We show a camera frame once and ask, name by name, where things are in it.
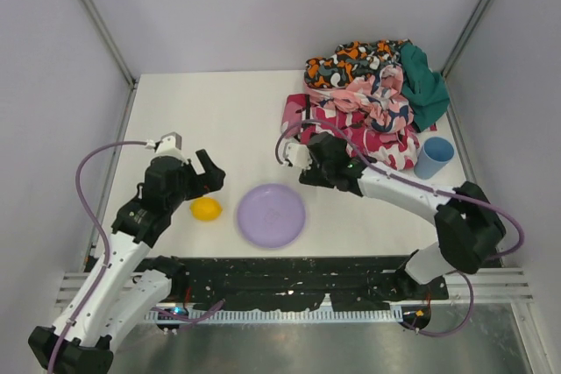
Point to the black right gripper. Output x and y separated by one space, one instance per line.
316 164

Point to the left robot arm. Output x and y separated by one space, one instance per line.
85 337

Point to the pink red camouflage cloth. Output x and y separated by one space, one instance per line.
397 150

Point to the right aluminium corner post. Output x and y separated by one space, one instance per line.
480 9

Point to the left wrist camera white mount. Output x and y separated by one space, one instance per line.
167 146

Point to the teal green cloth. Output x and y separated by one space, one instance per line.
424 89

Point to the yellow lemon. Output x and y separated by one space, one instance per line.
206 209

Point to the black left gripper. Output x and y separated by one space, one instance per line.
193 177

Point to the blue plastic cup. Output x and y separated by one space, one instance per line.
434 155

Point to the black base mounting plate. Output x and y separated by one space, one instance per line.
298 284

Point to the purple plastic plate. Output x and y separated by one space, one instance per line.
271 216

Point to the aluminium corner post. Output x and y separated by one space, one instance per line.
480 9
109 43

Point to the aluminium frame rail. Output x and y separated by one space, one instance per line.
489 285

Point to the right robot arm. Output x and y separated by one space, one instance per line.
468 230

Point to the left aluminium corner post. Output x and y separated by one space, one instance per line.
109 43

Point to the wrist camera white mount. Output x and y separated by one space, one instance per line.
294 154
167 146

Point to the white slotted cable duct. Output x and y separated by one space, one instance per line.
321 315

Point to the orange black camouflage cloth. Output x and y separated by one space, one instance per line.
351 61

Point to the light pink navy patterned cloth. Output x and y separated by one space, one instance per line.
378 99

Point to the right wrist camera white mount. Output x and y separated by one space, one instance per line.
294 154

